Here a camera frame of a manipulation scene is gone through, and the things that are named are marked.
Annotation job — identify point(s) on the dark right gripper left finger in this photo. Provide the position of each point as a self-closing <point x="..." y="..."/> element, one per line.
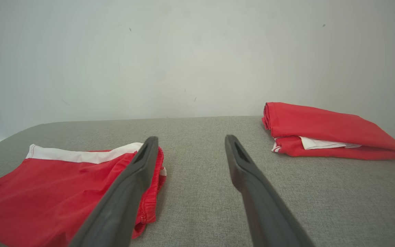
<point x="122" y="206"/>

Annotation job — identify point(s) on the red shorts white stripe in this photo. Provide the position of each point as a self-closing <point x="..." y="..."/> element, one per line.
<point x="46" y="195"/>

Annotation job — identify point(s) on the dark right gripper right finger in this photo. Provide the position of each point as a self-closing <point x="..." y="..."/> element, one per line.
<point x="266" y="212"/>

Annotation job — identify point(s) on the red basketball jersey number 23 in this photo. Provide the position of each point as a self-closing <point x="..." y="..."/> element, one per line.
<point x="321" y="127"/>

